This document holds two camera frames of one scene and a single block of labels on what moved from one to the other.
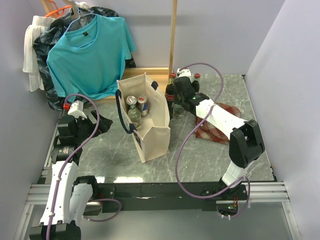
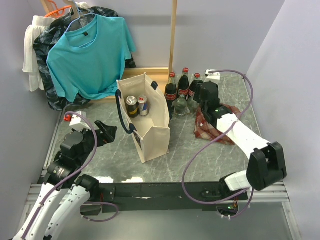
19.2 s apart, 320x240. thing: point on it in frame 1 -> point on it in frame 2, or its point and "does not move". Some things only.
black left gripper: [104, 125] -> [108, 133]
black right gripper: [176, 100] -> [196, 98]
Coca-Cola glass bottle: [196, 79] does not move
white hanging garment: [30, 64] does not move
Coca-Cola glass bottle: [170, 95] does not move
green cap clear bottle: [178, 110] does not move
